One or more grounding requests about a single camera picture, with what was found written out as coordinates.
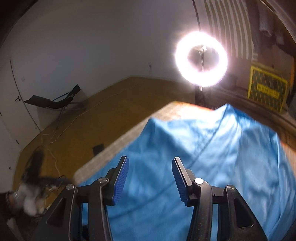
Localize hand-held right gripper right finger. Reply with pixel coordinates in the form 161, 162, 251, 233
172, 157, 269, 241

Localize beige plaid blanket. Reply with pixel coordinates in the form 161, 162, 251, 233
74, 101, 296, 186

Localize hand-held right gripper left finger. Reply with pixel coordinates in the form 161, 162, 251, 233
30, 156, 129, 241

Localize person's left hand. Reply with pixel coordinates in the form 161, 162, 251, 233
13, 183, 48, 216

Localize white door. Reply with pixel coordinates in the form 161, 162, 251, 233
0, 59, 41, 144

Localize ring light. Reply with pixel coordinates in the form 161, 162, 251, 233
174, 31, 229, 88

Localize black light stand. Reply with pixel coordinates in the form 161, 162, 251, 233
195, 45, 212, 109

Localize white floor cable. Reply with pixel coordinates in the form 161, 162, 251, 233
40, 85, 137, 181

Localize blue striped coverall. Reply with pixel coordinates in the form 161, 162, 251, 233
79, 103, 292, 241

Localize yellow crate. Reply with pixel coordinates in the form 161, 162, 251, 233
247, 65, 289, 114

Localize dark hanging clothes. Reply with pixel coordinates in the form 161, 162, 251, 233
252, 0, 286, 47

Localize black folding chair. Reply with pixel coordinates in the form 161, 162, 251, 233
24, 84, 86, 123

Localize small black flat box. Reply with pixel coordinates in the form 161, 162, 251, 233
92, 144, 105, 155

